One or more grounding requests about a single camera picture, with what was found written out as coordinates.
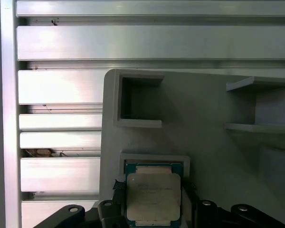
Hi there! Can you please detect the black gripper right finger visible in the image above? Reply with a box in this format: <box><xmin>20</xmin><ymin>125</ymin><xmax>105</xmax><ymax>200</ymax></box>
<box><xmin>181</xmin><ymin>180</ymin><xmax>285</xmax><ymax>228</ymax></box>

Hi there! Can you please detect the CPU with silver top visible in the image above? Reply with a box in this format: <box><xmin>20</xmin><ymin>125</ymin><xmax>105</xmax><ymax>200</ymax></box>
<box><xmin>124</xmin><ymin>162</ymin><xmax>183</xmax><ymax>228</ymax></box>

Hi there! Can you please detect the grey parts rack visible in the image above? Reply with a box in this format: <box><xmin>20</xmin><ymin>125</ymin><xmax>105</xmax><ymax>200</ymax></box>
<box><xmin>98</xmin><ymin>68</ymin><xmax>285</xmax><ymax>228</ymax></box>

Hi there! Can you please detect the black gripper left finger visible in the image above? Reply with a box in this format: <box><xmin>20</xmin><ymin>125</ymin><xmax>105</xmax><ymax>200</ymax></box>
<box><xmin>35</xmin><ymin>179</ymin><xmax>128</xmax><ymax>228</ymax></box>

